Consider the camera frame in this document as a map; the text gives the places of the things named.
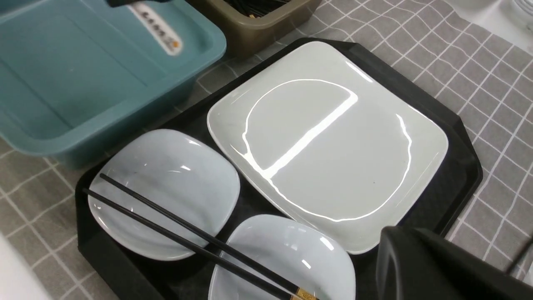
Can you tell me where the large white square plate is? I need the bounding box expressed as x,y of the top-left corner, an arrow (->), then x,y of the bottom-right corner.
206,41 -> 450,255

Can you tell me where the teal plastic bin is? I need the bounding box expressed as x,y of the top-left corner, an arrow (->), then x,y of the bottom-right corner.
0,0 -> 227,166

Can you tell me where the black chopstick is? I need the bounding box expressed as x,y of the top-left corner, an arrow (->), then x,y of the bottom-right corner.
82,187 -> 300,300
99,173 -> 321,300

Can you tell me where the brown plastic bin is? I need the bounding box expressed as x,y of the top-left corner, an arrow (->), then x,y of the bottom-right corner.
188,0 -> 321,59

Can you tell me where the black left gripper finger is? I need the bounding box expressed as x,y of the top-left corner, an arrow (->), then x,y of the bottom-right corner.
376,226 -> 533,300

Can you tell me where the small white bowl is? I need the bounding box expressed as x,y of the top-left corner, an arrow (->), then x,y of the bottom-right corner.
88,129 -> 241,261
227,214 -> 356,300

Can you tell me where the bundle of black chopsticks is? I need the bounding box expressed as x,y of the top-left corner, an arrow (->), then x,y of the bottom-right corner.
225,0 -> 291,18

